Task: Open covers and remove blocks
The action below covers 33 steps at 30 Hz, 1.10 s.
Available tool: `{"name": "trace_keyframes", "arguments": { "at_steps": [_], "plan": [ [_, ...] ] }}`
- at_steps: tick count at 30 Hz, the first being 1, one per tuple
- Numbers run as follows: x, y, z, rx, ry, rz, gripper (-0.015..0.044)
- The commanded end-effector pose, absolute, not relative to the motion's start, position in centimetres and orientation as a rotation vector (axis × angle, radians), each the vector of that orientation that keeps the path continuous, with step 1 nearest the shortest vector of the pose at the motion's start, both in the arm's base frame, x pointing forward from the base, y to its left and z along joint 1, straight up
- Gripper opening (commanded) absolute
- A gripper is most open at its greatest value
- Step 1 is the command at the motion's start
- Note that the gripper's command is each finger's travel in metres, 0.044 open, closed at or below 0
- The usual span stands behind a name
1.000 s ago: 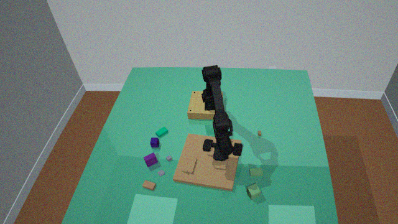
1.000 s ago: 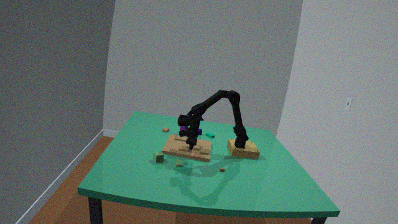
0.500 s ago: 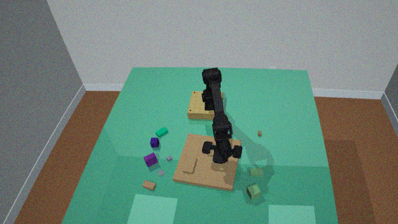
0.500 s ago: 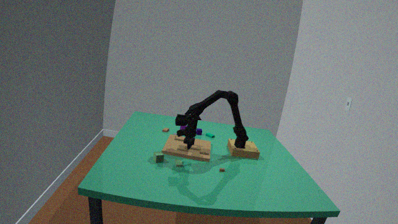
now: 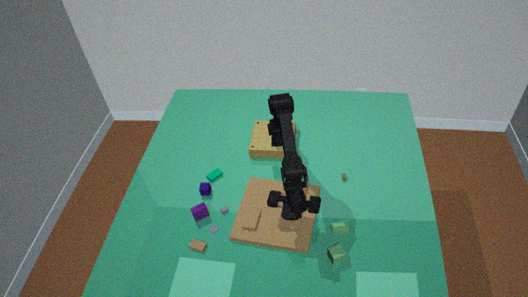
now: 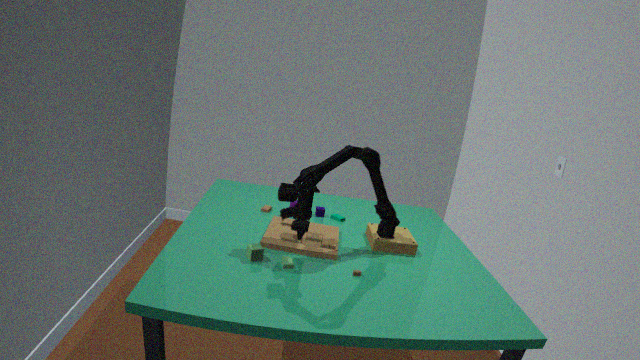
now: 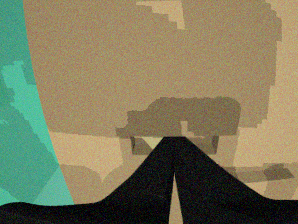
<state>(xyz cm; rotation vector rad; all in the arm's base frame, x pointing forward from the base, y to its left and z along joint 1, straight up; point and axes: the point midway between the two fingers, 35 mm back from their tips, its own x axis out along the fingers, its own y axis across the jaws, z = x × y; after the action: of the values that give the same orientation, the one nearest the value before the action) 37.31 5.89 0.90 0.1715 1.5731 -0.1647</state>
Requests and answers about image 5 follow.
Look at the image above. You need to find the small green cube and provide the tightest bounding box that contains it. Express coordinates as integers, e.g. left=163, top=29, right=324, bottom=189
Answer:
left=327, top=244, right=346, bottom=265

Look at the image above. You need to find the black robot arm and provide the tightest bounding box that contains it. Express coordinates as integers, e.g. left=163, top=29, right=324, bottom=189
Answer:
left=267, top=93, right=309, bottom=221

